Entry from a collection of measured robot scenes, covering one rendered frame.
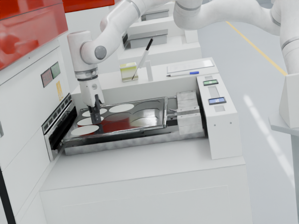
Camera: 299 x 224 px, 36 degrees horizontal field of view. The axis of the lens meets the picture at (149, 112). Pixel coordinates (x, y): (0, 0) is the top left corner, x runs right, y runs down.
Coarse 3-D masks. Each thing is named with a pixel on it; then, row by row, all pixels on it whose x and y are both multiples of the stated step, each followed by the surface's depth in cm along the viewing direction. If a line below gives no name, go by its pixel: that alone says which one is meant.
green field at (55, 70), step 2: (56, 64) 179; (58, 64) 182; (54, 66) 176; (56, 66) 178; (58, 66) 182; (52, 68) 173; (54, 68) 176; (56, 68) 178; (58, 68) 181; (52, 70) 172; (54, 70) 175; (56, 70) 178; (58, 70) 181; (54, 72) 175; (56, 72) 177; (58, 72) 180; (54, 74) 174; (56, 74) 177; (54, 76) 174
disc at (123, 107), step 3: (120, 105) 189; (123, 105) 188; (126, 105) 188; (129, 105) 187; (132, 105) 186; (111, 108) 187; (114, 108) 186; (117, 108) 186; (120, 108) 185; (123, 108) 184; (126, 108) 183; (129, 108) 183; (111, 111) 183; (114, 111) 183; (117, 111) 182; (120, 111) 181; (123, 111) 181
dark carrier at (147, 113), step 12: (108, 108) 188; (132, 108) 182; (144, 108) 179; (156, 108) 177; (108, 120) 172; (120, 120) 169; (132, 120) 167; (144, 120) 165; (156, 120) 162; (96, 132) 160
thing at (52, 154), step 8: (72, 104) 191; (64, 112) 177; (56, 120) 168; (72, 120) 190; (48, 128) 159; (56, 128) 164; (48, 136) 154; (48, 144) 154; (56, 144) 164; (48, 152) 155; (56, 152) 159
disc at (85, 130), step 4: (76, 128) 169; (80, 128) 168; (84, 128) 167; (88, 128) 166; (92, 128) 165; (96, 128) 165; (72, 132) 165; (76, 132) 164; (80, 132) 163; (84, 132) 162; (88, 132) 162
